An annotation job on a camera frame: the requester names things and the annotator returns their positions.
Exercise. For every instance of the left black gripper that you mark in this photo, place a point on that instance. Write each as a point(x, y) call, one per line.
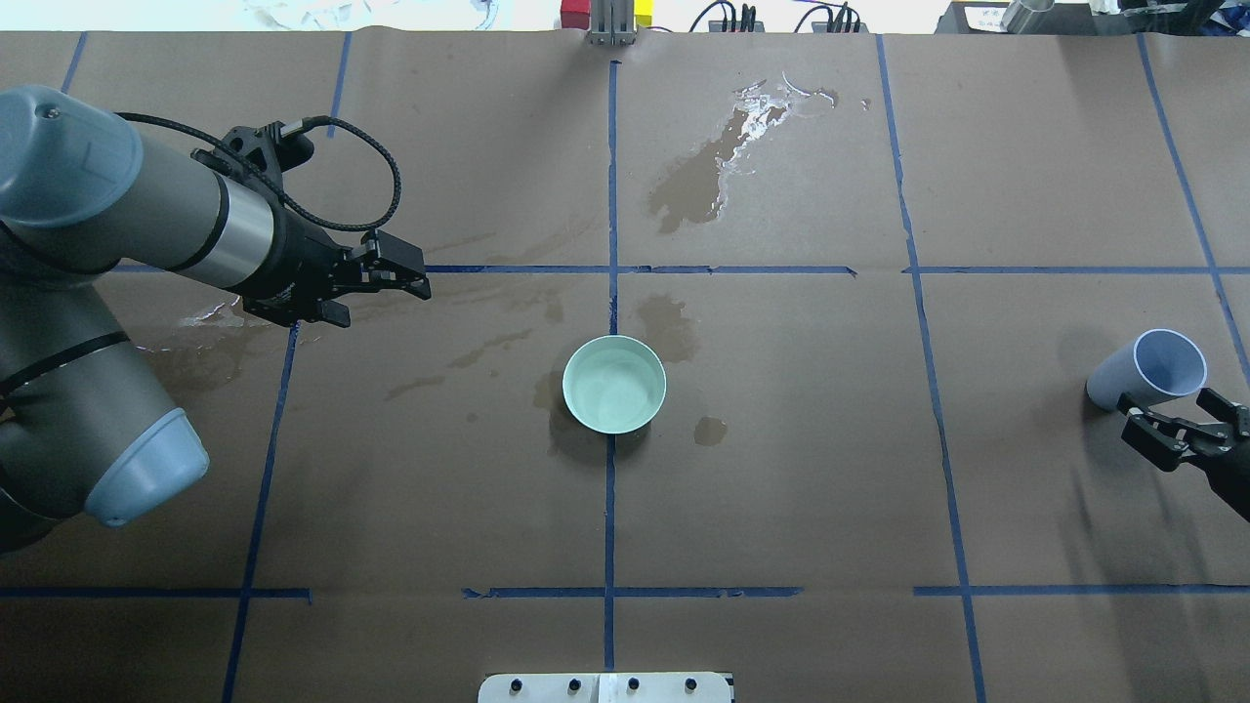
point(296, 266)

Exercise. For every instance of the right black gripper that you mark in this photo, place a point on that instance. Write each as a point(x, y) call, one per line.
point(1232, 475)

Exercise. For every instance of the light blue plastic cup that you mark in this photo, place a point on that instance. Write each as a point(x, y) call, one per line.
point(1158, 366)

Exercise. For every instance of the green ceramic bowl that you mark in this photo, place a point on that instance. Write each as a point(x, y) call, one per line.
point(614, 384)

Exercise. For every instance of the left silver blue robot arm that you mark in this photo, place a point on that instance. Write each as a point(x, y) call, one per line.
point(87, 428)

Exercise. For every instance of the steel cylinder weight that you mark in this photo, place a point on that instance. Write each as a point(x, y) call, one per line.
point(1025, 17)

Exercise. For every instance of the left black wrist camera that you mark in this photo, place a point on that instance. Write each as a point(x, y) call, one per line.
point(257, 157)

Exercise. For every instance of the aluminium frame post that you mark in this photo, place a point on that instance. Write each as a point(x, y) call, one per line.
point(612, 23)

